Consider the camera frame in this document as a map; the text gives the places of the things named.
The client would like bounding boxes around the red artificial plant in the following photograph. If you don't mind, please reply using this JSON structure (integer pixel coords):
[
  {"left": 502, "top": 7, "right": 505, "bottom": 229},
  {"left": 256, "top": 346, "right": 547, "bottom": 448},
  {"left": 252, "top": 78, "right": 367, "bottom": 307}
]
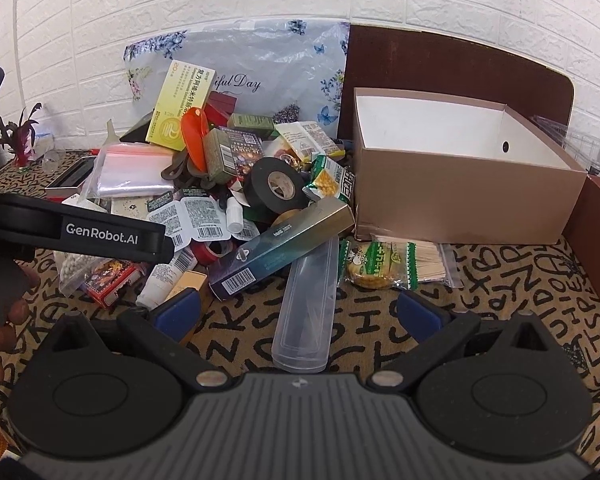
[{"left": 0, "top": 102, "right": 43, "bottom": 168}]

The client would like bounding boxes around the cotton swab bag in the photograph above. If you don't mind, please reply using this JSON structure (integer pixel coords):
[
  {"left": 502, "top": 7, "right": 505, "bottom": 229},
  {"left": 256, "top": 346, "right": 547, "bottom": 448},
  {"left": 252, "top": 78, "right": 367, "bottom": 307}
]
[{"left": 54, "top": 252, "right": 106, "bottom": 297}]

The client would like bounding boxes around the clear plastic pencil case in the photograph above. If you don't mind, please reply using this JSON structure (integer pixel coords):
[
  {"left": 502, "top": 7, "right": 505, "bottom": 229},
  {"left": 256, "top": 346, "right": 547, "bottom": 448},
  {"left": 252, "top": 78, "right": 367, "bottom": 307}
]
[{"left": 272, "top": 236, "right": 339, "bottom": 374}]

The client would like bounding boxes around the dark teal long box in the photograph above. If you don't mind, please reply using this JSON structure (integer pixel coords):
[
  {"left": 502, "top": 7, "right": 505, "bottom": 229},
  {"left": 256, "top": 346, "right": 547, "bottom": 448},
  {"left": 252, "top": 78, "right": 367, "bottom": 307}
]
[{"left": 208, "top": 197, "right": 354, "bottom": 301}]

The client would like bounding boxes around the dark brown box lid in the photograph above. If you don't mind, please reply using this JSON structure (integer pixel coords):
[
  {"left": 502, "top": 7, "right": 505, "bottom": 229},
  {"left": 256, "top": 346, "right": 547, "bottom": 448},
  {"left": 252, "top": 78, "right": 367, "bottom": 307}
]
[{"left": 338, "top": 25, "right": 574, "bottom": 139}]

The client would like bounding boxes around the small brown box right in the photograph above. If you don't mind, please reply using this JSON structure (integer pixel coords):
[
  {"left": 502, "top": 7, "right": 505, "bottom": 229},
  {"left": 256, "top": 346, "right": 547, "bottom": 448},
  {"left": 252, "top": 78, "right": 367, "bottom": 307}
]
[{"left": 561, "top": 174, "right": 600, "bottom": 323}]

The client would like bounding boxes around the bag of wooden toothpicks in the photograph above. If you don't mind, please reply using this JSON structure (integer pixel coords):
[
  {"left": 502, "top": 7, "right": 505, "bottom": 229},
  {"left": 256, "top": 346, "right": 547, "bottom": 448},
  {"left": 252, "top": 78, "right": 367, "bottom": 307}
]
[{"left": 372, "top": 235, "right": 463, "bottom": 290}]

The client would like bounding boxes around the green yellow snack packet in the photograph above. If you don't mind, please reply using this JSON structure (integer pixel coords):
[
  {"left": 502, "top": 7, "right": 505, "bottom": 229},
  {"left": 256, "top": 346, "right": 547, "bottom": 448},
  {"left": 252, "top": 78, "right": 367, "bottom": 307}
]
[{"left": 302, "top": 155, "right": 355, "bottom": 205}]

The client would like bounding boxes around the orange silicone brush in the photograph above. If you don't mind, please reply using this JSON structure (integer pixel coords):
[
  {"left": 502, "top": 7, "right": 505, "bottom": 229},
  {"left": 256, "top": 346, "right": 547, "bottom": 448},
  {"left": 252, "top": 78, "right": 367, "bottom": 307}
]
[{"left": 181, "top": 107, "right": 209, "bottom": 174}]

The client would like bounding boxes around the person's left hand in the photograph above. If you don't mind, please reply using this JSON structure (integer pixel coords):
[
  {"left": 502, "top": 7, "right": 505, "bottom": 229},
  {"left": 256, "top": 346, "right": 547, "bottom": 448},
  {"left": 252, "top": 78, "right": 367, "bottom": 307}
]
[{"left": 0, "top": 259, "right": 40, "bottom": 382}]

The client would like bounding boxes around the white blister pack barcode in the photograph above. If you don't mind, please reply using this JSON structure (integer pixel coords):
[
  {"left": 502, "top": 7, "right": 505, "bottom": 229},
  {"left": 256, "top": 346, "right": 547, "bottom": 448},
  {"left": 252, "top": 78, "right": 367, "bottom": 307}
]
[{"left": 147, "top": 197, "right": 232, "bottom": 252}]

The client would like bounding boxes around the olive green card box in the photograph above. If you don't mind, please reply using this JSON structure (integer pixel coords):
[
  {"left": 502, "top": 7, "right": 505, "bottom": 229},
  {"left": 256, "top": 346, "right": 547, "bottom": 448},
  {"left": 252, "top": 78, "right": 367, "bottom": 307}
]
[{"left": 202, "top": 128, "right": 264, "bottom": 184}]

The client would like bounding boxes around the yellow medicine box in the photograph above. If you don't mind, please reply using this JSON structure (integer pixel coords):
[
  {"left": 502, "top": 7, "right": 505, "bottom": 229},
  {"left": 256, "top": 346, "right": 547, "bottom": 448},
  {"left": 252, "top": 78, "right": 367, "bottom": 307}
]
[{"left": 145, "top": 61, "right": 215, "bottom": 152}]

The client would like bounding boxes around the black electrical tape roll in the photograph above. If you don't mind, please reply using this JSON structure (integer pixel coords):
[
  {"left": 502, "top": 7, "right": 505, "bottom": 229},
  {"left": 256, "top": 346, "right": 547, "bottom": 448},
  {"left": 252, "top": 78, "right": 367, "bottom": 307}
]
[{"left": 244, "top": 157, "right": 309, "bottom": 217}]

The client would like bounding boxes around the small white bottle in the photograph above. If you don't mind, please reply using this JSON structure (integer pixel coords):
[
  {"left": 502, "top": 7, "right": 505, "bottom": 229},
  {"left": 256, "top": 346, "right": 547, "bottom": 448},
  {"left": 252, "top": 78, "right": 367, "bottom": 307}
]
[{"left": 225, "top": 196, "right": 244, "bottom": 234}]

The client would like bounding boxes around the tan cardboard box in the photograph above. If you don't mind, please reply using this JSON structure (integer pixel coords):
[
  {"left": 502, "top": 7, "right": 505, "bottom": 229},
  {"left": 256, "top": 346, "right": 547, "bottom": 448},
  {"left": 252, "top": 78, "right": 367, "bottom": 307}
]
[{"left": 353, "top": 88, "right": 586, "bottom": 245}]

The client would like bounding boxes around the red playing card box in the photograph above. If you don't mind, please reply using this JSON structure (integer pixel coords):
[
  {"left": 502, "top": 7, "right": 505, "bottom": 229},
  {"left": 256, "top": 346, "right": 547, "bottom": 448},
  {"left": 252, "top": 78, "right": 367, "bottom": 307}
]
[{"left": 80, "top": 259, "right": 143, "bottom": 308}]

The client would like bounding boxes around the silver black tin case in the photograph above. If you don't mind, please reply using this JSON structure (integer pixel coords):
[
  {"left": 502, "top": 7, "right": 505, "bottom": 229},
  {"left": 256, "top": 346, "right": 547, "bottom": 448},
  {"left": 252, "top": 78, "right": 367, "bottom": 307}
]
[{"left": 44, "top": 156, "right": 96, "bottom": 202}]

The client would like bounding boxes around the olive rubber strap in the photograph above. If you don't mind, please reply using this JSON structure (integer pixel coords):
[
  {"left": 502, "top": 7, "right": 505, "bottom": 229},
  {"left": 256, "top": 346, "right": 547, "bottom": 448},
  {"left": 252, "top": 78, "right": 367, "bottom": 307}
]
[{"left": 160, "top": 148, "right": 207, "bottom": 182}]

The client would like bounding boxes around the floral plastic bag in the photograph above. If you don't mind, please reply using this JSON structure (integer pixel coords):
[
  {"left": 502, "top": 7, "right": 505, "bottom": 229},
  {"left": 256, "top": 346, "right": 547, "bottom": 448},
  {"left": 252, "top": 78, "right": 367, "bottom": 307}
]
[{"left": 123, "top": 18, "right": 350, "bottom": 138}]

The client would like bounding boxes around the red tape roll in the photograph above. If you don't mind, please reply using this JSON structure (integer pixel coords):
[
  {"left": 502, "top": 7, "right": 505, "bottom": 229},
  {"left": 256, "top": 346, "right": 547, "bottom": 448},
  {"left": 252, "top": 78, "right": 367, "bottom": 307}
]
[{"left": 189, "top": 240, "right": 234, "bottom": 266}]

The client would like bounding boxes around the green cracker snack packet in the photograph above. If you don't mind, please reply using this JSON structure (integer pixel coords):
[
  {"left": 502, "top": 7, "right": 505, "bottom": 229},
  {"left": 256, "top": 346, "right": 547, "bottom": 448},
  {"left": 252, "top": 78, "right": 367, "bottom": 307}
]
[{"left": 338, "top": 238, "right": 419, "bottom": 290}]

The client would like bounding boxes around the clear zip bag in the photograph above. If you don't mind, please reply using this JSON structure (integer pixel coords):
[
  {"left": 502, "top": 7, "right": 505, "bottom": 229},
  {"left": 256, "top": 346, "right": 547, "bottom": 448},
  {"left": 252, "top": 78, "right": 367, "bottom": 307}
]
[{"left": 81, "top": 143, "right": 174, "bottom": 198}]

